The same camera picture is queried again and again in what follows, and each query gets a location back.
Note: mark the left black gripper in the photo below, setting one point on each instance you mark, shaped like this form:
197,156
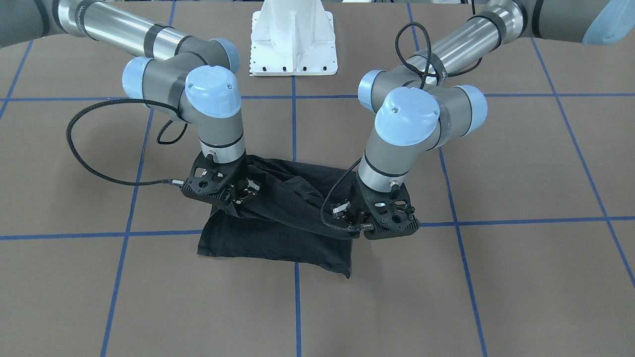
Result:
353,207

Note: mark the brown paper table cover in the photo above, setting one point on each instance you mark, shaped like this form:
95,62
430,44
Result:
526,246

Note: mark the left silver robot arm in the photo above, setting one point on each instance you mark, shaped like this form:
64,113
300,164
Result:
414,113

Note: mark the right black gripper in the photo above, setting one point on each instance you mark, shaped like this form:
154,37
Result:
241,187

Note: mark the black graphic t-shirt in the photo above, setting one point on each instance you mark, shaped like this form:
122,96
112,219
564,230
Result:
283,221

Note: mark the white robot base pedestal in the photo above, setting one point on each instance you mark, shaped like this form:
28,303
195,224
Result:
292,37

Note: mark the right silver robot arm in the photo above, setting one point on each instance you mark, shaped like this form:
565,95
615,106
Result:
191,79

